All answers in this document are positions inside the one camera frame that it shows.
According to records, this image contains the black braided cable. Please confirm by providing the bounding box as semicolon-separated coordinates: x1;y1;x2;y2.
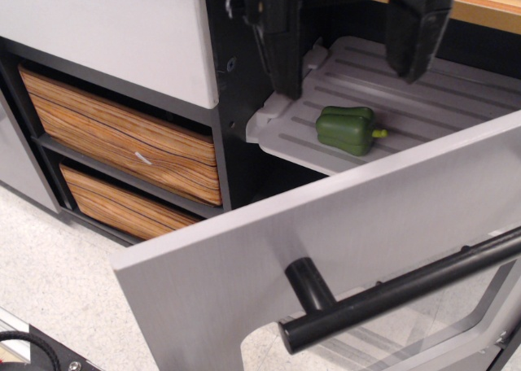
0;329;59;371

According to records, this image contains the grey oven rack tray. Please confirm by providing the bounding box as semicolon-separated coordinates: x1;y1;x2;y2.
246;37;520;175

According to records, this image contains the lower wood grain drawer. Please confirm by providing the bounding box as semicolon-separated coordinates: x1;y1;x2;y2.
59;164;200;240

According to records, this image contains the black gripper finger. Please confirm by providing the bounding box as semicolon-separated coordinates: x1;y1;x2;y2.
385;0;453;83
245;0;302;100

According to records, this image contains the green toy bell pepper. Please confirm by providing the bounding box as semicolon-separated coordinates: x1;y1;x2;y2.
315;106;388;156

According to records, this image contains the black oven door handle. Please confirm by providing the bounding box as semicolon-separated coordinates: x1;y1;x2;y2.
278;227;520;355

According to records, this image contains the wood grain drawer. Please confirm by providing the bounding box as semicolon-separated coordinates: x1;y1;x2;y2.
18;64;222;207
59;164;200;240

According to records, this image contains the dark grey cabinet frame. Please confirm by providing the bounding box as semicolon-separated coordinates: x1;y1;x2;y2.
1;39;232;246

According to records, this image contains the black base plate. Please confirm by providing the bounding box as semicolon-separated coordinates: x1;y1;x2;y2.
28;325;100;371

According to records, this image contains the upper wood grain drawer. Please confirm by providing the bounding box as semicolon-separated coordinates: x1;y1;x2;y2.
18;64;222;207

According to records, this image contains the wooden countertop edge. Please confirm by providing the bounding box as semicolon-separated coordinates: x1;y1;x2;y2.
375;0;520;35

